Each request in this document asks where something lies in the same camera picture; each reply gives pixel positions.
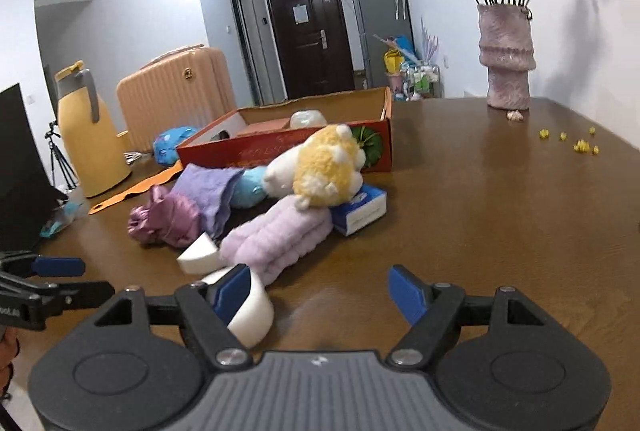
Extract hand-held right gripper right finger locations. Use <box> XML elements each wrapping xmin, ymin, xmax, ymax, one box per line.
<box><xmin>387</xmin><ymin>264</ymin><xmax>547</xmax><ymax>369</ymax></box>

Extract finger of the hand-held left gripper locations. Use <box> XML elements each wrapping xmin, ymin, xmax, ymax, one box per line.
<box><xmin>0</xmin><ymin>251</ymin><xmax>86</xmax><ymax>280</ymax></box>
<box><xmin>0</xmin><ymin>275</ymin><xmax>116</xmax><ymax>313</ymax></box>

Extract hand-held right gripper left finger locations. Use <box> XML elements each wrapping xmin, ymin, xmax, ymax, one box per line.
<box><xmin>94</xmin><ymin>264</ymin><xmax>253</xmax><ymax>371</ymax></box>

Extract white sponge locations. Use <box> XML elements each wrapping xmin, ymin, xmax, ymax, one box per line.
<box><xmin>177</xmin><ymin>233</ymin><xmax>224</xmax><ymax>276</ymax></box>
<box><xmin>200</xmin><ymin>266</ymin><xmax>275</xmax><ymax>348</ymax></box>

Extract lavender fuzzy towel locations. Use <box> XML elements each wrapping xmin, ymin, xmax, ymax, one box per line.
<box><xmin>219</xmin><ymin>198</ymin><xmax>334</xmax><ymax>287</ymax></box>

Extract pink satin cloth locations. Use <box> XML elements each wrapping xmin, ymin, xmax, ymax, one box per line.
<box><xmin>127</xmin><ymin>185</ymin><xmax>202</xmax><ymax>248</ymax></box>

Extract light blue plush toy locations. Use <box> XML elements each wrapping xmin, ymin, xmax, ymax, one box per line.
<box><xmin>232</xmin><ymin>166</ymin><xmax>271</xmax><ymax>210</ymax></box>

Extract purple washcloth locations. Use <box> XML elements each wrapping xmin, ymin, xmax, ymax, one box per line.
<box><xmin>172</xmin><ymin>163</ymin><xmax>246</xmax><ymax>240</ymax></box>

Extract red cardboard box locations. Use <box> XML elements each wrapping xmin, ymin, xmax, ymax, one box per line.
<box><xmin>176</xmin><ymin>86</ymin><xmax>395</xmax><ymax>173</ymax></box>

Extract yellow white plush toy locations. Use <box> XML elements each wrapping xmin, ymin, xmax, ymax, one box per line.
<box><xmin>263</xmin><ymin>123</ymin><xmax>366</xmax><ymax>212</ymax></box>

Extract person's left hand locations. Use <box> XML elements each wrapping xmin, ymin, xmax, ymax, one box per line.
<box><xmin>0</xmin><ymin>328</ymin><xmax>22</xmax><ymax>402</ymax></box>

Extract teal plastic packet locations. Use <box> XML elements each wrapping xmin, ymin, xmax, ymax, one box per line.
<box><xmin>40</xmin><ymin>200</ymin><xmax>84</xmax><ymax>240</ymax></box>

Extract blue white tissue packet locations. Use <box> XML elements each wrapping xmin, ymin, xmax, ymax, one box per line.
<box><xmin>330</xmin><ymin>184</ymin><xmax>389</xmax><ymax>237</ymax></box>

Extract black monitor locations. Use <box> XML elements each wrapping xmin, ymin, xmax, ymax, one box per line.
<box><xmin>0</xmin><ymin>83</ymin><xmax>69</xmax><ymax>253</ymax></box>

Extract orange shoehorn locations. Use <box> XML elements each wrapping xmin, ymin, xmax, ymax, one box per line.
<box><xmin>88</xmin><ymin>160</ymin><xmax>185</xmax><ymax>216</ymax></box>

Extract black tripod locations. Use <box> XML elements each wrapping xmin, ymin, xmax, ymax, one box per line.
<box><xmin>44</xmin><ymin>121</ymin><xmax>80</xmax><ymax>192</ymax></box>

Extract yellow thermos jug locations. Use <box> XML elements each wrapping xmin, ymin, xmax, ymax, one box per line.
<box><xmin>54</xmin><ymin>60</ymin><xmax>134</xmax><ymax>200</ymax></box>

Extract blue patterned tissue pack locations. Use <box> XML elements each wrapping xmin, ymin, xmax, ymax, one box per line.
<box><xmin>152</xmin><ymin>126</ymin><xmax>199</xmax><ymax>164</ymax></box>

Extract pale round sponge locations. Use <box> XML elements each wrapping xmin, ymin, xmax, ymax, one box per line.
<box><xmin>289</xmin><ymin>109</ymin><xmax>329</xmax><ymax>130</ymax></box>

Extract peach hard-shell suitcase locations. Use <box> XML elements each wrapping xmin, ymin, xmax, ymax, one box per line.
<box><xmin>116</xmin><ymin>43</ymin><xmax>237</xmax><ymax>154</ymax></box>

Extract scattered yellow kernels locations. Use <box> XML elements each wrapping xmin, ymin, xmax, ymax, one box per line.
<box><xmin>537</xmin><ymin>126</ymin><xmax>601</xmax><ymax>156</ymax></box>

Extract blue bag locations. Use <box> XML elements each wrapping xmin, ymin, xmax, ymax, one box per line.
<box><xmin>385</xmin><ymin>35</ymin><xmax>416</xmax><ymax>62</ymax></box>

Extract dark brown door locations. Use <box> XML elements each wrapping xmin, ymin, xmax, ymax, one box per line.
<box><xmin>263</xmin><ymin>0</ymin><xmax>356</xmax><ymax>101</ymax></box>

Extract pink textured vase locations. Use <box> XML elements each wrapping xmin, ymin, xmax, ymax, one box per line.
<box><xmin>477</xmin><ymin>4</ymin><xmax>537</xmax><ymax>110</ymax></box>

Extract grey refrigerator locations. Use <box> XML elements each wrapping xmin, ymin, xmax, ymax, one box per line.
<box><xmin>346</xmin><ymin>0</ymin><xmax>416</xmax><ymax>90</ymax></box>

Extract wire storage cart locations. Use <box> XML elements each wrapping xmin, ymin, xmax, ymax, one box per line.
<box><xmin>400</xmin><ymin>61</ymin><xmax>444</xmax><ymax>101</ymax></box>

